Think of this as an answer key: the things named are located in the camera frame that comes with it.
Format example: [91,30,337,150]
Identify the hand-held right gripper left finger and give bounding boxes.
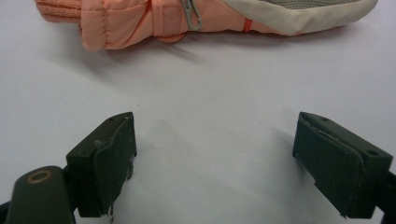
[65,111,138,218]

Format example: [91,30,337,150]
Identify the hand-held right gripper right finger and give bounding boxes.
[291,111,394,219]

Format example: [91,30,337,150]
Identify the red items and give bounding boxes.
[35,0,379,52]

